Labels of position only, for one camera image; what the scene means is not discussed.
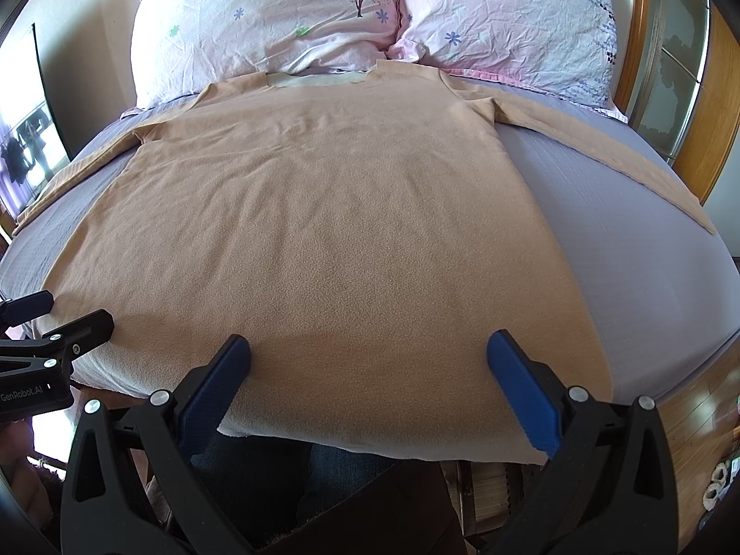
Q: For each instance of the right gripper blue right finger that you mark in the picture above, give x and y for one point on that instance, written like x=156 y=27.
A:
x=555 y=420

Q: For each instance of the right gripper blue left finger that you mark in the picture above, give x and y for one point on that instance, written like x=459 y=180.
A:
x=174 y=426

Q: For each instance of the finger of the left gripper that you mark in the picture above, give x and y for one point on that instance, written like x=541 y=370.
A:
x=15 y=312
x=81 y=332

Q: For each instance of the tan long-sleeve shirt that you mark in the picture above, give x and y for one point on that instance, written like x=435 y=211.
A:
x=365 y=238

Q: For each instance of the lavender bed sheet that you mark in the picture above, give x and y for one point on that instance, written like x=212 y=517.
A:
x=663 y=292

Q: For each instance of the white slippers on floor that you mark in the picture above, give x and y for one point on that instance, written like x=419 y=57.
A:
x=719 y=480

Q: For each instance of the left floral pink pillow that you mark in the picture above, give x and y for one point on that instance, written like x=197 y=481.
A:
x=180 y=46

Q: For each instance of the floral pink pillow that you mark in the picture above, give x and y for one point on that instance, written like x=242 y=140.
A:
x=565 y=48
x=180 y=46

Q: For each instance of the wooden headboard with glass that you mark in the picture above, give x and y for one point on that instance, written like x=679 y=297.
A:
x=679 y=86

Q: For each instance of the right floral pink pillow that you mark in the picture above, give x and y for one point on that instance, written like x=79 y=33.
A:
x=565 y=48

